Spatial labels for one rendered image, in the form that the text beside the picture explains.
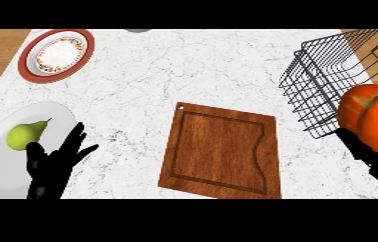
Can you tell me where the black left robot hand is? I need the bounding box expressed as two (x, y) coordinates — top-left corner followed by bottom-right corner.
(25, 121), (100, 200)

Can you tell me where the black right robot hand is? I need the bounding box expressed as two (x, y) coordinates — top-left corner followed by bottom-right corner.
(333, 127), (378, 180)

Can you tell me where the orange squash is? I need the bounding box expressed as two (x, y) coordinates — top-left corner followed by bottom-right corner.
(336, 83), (378, 147)

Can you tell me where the brown wooden cutting board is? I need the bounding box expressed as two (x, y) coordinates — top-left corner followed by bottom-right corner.
(156, 101), (283, 200)

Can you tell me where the white oval plate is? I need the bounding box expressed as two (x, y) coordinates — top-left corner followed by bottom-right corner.
(0, 101), (78, 200)

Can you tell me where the green pear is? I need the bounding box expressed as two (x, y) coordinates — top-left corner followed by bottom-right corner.
(4, 118), (53, 152)

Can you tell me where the red rimmed plate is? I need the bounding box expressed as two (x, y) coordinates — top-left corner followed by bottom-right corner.
(16, 29), (97, 85)

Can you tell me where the white patterned bowl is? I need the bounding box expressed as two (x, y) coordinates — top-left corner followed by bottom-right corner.
(34, 36), (88, 75)

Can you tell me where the dark wire basket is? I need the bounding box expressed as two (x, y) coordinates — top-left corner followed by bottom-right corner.
(277, 29), (378, 140)

